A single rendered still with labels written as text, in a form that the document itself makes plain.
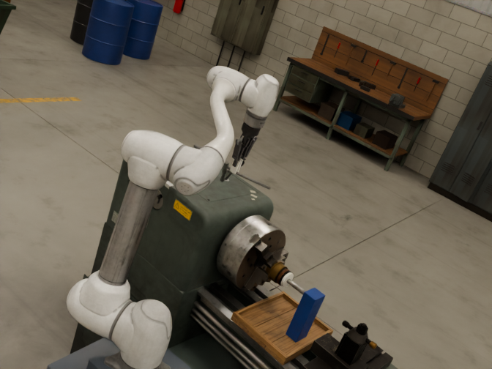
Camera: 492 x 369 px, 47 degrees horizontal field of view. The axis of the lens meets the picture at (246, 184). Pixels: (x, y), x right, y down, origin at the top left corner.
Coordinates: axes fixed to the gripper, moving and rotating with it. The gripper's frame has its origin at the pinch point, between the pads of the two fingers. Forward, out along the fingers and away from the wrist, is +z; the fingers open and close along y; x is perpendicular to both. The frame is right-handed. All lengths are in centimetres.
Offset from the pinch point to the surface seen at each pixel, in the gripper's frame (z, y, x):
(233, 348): 68, -14, -39
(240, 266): 31.7, -12.0, -25.9
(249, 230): 20.1, -4.3, -19.7
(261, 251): 23.1, -6.8, -29.4
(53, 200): 161, 73, 180
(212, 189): 18.0, 1.8, 7.8
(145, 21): 148, 480, 507
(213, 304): 55, -15, -22
